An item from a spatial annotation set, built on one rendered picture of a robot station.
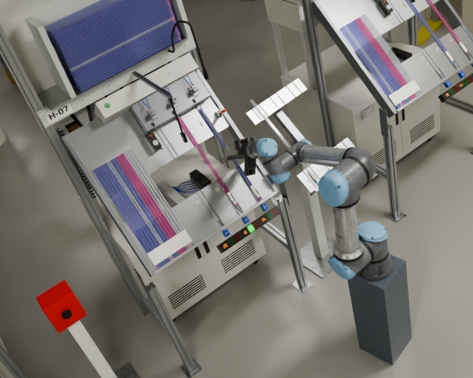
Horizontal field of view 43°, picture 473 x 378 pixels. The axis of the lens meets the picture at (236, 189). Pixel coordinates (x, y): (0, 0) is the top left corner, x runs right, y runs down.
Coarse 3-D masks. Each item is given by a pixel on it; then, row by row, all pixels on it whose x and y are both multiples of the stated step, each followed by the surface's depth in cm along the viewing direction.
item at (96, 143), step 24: (96, 120) 260; (120, 120) 262; (192, 120) 271; (216, 120) 274; (72, 144) 255; (96, 144) 258; (120, 144) 260; (144, 144) 263; (168, 144) 266; (192, 144) 269; (96, 168) 256
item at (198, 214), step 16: (224, 176) 270; (240, 176) 272; (256, 176) 274; (208, 192) 266; (224, 192) 268; (240, 192) 270; (272, 192) 274; (176, 208) 261; (192, 208) 263; (208, 208) 265; (224, 208) 267; (240, 208) 269; (192, 224) 262; (208, 224) 263; (224, 224) 265; (192, 240) 260
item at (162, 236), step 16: (112, 160) 257; (128, 160) 259; (96, 176) 254; (112, 176) 256; (128, 176) 257; (144, 176) 259; (112, 192) 254; (128, 192) 256; (144, 192) 258; (160, 192) 260; (128, 208) 255; (144, 208) 256; (160, 208) 258; (128, 224) 253; (144, 224) 255; (160, 224) 257; (176, 224) 259; (144, 240) 254; (160, 240) 256; (176, 240) 257; (160, 256) 254
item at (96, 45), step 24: (120, 0) 242; (144, 0) 246; (168, 0) 252; (72, 24) 234; (96, 24) 238; (120, 24) 244; (144, 24) 250; (168, 24) 256; (72, 48) 237; (96, 48) 243; (120, 48) 249; (144, 48) 255; (72, 72) 241; (96, 72) 247
